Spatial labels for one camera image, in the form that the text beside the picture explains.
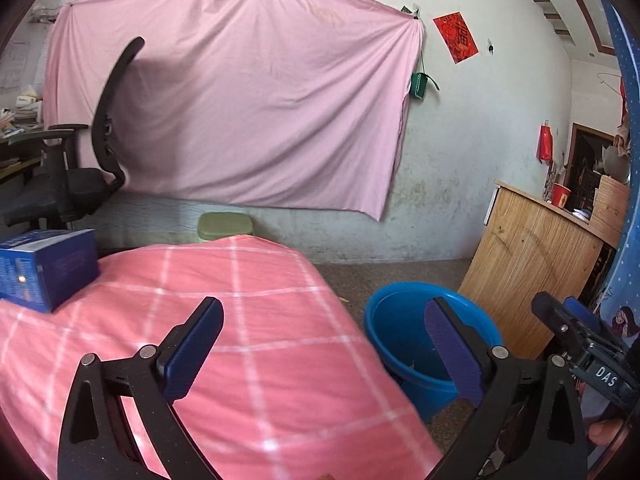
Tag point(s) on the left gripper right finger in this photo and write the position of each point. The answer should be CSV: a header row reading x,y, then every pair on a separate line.
x,y
526,422

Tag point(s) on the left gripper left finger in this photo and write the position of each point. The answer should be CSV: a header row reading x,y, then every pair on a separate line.
x,y
96,440

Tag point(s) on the person's right hand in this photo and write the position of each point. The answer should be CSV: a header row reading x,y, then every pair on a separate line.
x,y
602,422

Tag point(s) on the wooden cabinet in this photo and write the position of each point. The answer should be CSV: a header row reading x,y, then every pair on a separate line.
x,y
531,246

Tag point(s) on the red cup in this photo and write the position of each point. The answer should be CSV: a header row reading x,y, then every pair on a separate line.
x,y
559,195

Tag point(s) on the blue cardboard box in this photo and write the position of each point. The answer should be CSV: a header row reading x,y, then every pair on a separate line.
x,y
42,269

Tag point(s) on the blue plastic basin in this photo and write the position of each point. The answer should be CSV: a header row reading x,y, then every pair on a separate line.
x,y
393,321

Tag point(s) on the pink checked tablecloth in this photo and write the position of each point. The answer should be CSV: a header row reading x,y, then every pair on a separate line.
x,y
268,373

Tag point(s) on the green plastic stool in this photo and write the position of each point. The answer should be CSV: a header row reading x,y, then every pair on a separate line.
x,y
215,225

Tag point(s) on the black office chair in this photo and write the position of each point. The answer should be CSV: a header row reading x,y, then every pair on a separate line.
x,y
66,192

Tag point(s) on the wooden desk shelf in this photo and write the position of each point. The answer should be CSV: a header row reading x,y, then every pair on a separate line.
x,y
20,156

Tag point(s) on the green hanging basket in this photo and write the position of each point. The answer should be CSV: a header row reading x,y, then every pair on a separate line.
x,y
419,83

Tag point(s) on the stack of papers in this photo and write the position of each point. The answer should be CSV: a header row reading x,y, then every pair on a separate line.
x,y
25,114

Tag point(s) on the pink hanging sheet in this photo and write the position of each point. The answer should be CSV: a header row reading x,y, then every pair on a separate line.
x,y
262,103

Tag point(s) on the red diamond wall paper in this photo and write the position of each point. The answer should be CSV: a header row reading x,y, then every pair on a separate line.
x,y
457,36

